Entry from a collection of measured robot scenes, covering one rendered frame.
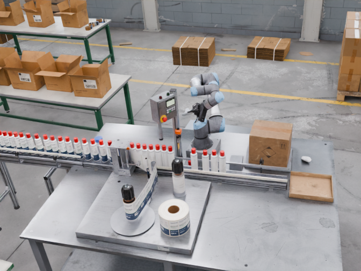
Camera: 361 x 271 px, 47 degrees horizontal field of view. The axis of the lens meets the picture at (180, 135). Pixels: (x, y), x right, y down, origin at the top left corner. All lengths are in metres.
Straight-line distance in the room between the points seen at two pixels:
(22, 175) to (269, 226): 3.19
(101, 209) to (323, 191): 1.60
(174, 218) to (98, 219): 0.59
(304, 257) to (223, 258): 0.50
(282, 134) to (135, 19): 6.41
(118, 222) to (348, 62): 4.01
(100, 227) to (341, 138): 3.35
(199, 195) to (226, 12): 5.79
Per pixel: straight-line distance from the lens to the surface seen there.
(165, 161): 3.25
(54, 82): 5.02
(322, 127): 5.51
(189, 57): 7.11
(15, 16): 7.80
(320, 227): 2.94
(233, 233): 2.83
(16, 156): 3.87
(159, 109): 3.01
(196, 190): 3.07
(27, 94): 5.13
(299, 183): 3.24
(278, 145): 3.22
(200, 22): 8.62
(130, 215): 2.83
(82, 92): 4.77
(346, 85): 6.07
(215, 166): 3.16
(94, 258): 3.64
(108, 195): 3.14
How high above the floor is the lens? 2.89
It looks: 33 degrees down
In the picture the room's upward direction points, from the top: 5 degrees counter-clockwise
